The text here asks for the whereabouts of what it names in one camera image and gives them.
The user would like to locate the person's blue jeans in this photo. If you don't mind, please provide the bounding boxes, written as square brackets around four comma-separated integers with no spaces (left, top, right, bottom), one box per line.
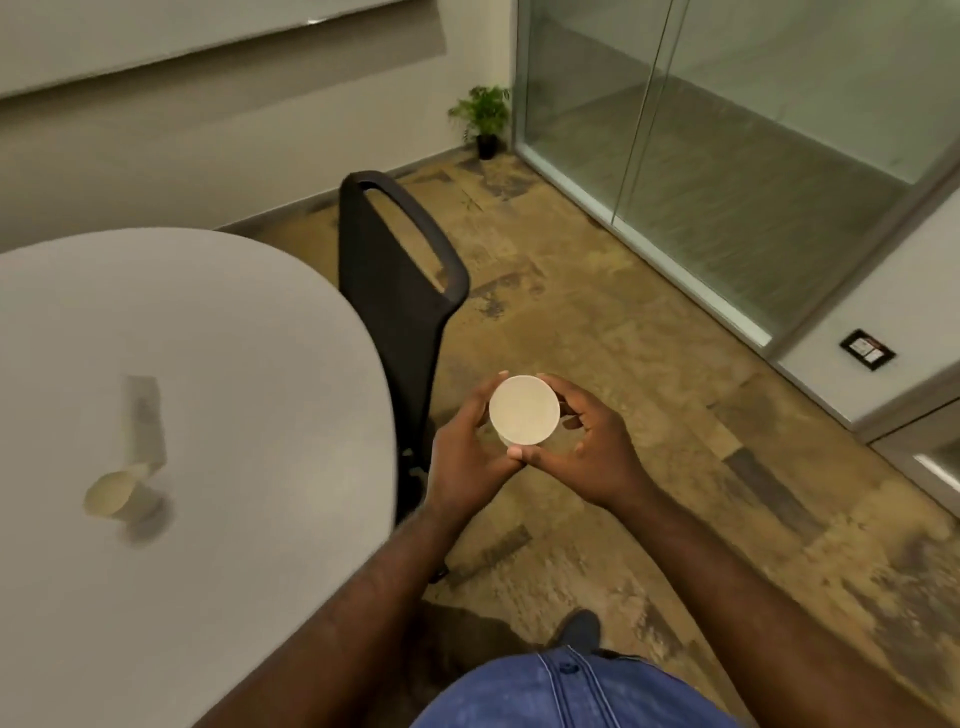
[408,646,745,728]

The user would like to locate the person's right forearm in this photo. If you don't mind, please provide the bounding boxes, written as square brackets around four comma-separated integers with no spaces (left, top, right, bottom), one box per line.
[603,480,955,728]

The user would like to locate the black wall socket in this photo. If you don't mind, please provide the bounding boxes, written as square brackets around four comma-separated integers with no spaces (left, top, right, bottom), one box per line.
[838,328,899,374]

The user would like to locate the black office chair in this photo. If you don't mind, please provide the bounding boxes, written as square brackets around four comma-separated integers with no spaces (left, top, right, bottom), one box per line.
[336,170,472,587]

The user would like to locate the white paper cup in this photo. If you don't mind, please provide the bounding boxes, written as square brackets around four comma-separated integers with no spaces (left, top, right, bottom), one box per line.
[82,461,171,525]
[487,374,562,447]

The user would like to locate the person's right hand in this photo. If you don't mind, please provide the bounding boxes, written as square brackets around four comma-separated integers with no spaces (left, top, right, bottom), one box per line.
[522,373,655,513]

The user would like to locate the person's dark shoe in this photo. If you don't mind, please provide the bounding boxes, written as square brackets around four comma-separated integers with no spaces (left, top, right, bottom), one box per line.
[553,608,603,654]

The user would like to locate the frosted glass partition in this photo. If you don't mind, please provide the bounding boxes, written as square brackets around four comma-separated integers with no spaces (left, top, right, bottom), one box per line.
[513,0,960,355]

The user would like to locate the person's left hand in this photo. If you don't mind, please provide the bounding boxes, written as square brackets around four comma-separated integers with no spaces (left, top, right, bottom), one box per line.
[423,372,526,524]

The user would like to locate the person's left forearm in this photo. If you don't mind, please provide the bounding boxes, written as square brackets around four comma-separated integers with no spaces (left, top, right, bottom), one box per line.
[193,491,498,728]

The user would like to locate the green potted plant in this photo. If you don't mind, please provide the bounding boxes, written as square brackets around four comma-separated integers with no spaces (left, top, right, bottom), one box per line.
[447,84,513,162]

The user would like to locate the white wall board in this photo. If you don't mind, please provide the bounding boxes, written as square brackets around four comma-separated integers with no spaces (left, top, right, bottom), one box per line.
[0,0,448,103]

